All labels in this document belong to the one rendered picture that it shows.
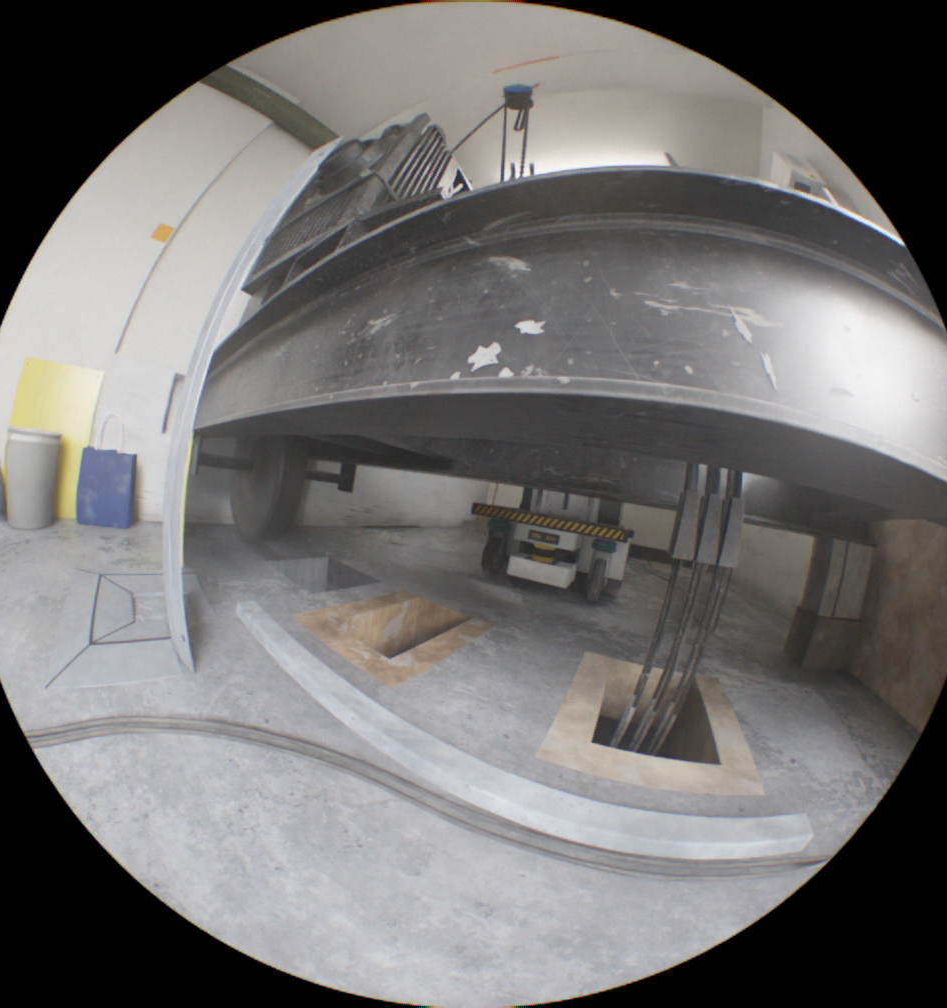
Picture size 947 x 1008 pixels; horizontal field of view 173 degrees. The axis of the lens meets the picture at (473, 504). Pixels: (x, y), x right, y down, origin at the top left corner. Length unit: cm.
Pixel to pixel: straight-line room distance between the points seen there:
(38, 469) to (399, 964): 151
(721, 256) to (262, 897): 68
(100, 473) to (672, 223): 170
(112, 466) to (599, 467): 184
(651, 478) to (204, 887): 120
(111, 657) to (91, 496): 103
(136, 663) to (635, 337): 75
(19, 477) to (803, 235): 183
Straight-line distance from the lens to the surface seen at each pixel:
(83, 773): 49
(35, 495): 151
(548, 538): 125
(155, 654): 63
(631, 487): 102
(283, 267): 98
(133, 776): 47
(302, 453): 115
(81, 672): 63
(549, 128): 273
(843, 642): 131
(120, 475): 154
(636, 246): 35
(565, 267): 33
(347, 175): 105
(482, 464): 115
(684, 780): 55
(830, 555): 120
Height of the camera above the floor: 34
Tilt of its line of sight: 1 degrees down
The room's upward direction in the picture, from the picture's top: 9 degrees clockwise
